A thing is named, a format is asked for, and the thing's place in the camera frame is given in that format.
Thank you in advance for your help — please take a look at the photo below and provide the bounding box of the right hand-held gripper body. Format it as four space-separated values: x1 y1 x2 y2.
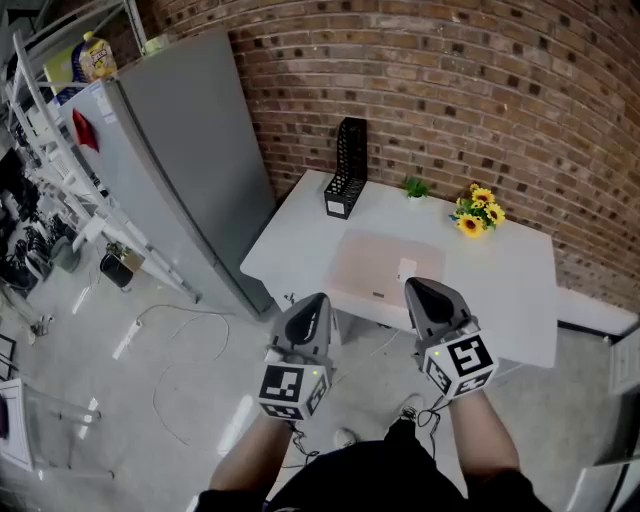
412 317 500 400

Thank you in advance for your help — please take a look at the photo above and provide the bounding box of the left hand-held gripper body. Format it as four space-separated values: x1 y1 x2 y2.
257 344 337 421

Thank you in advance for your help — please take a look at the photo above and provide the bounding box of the black mesh file holder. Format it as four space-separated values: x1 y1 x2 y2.
323 117 370 220

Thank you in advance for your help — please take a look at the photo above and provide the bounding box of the person's left forearm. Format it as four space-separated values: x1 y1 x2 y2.
209 417 294 494

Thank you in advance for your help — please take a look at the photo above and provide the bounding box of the person's right forearm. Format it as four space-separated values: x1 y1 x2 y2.
447 389 521 484

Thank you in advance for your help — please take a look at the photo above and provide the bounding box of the person's right white shoe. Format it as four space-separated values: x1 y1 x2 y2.
398 393 426 422

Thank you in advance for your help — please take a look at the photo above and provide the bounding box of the sunflower bouquet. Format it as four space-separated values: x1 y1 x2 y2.
448 183 507 239

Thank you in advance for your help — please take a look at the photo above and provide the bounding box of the small green potted plant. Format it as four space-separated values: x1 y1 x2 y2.
401 175 431 207

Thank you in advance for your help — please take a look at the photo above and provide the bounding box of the white power strip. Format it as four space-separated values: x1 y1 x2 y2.
111 319 144 361

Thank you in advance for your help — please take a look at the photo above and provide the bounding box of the white drawer cabinet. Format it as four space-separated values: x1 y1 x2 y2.
607 324 640 396

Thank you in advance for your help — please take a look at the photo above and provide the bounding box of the black waste bin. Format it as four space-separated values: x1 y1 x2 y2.
99 242 146 291

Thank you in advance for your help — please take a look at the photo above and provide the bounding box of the gray refrigerator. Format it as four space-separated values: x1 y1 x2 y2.
57 27 279 321

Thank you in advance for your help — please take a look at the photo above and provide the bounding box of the clear acrylic chair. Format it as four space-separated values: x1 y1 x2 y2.
0 377 117 482

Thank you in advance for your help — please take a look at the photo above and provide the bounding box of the red paper tag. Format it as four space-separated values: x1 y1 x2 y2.
72 108 100 154

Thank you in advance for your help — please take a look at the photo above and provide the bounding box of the yellow plastic bottle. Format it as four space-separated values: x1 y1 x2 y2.
78 30 119 84

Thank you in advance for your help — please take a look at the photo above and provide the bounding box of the yellow green carton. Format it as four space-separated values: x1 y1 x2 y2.
42 45 84 96

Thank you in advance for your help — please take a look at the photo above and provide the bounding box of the left hand-held gripper black cable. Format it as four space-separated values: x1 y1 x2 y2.
282 422 321 470

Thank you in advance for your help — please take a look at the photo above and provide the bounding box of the hand-held gripper black cable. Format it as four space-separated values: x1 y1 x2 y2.
416 396 446 461
282 422 321 470

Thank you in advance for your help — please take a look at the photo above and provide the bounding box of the right hand-held gripper black cable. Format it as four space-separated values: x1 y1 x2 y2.
416 396 446 461

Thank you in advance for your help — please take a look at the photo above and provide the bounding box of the white floor cable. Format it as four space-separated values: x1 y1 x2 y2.
135 303 236 446

